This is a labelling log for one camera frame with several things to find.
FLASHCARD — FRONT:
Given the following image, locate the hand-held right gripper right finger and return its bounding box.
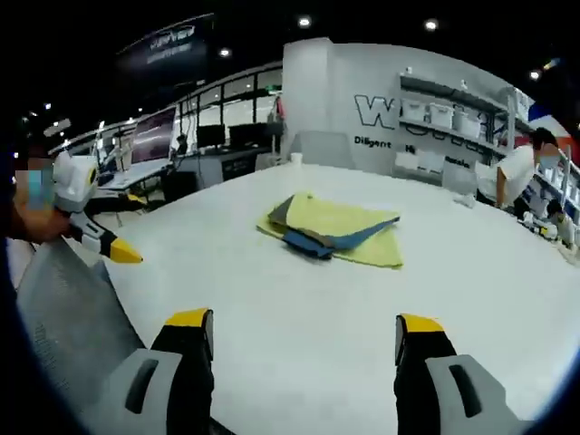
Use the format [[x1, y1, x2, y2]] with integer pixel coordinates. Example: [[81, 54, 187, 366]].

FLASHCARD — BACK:
[[392, 313, 536, 435]]

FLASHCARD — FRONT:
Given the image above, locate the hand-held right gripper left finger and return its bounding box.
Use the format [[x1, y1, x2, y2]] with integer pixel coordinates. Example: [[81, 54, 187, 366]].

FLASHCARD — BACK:
[[81, 307, 215, 435]]

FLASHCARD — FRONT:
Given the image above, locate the yellow grey blue garment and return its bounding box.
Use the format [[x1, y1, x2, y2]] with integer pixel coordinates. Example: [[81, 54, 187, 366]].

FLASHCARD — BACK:
[[256, 190, 404, 271]]

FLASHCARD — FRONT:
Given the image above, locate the person's left hand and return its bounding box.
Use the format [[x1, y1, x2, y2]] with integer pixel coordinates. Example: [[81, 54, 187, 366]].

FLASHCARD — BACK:
[[40, 207, 72, 240]]

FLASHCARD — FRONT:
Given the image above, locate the grey mesh office chair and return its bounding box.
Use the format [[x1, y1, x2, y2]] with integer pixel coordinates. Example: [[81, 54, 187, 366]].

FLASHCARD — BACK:
[[15, 235, 146, 435]]

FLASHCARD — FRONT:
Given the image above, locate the large purple display screen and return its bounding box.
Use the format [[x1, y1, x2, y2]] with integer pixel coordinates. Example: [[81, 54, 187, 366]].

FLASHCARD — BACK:
[[130, 106, 178, 165]]

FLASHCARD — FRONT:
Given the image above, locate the black computer monitor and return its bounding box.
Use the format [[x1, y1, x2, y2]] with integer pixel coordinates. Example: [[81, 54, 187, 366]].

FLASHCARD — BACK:
[[197, 124, 226, 150], [228, 122, 268, 149]]

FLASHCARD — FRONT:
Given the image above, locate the dark hanging banner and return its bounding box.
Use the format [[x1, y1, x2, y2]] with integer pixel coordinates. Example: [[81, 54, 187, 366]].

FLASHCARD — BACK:
[[115, 13, 215, 88]]

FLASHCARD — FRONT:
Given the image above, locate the grey chair back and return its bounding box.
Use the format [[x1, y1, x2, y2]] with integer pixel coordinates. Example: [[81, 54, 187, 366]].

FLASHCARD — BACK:
[[289, 130, 354, 167]]

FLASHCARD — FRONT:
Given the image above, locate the white storage bin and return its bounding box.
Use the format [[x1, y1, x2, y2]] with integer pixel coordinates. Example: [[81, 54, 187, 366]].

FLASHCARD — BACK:
[[452, 111, 482, 138], [428, 103, 455, 126]]

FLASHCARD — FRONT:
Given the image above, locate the grey metal shelf unit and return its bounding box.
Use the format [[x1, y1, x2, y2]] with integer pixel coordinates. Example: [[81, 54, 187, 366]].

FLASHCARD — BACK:
[[398, 72, 536, 153]]

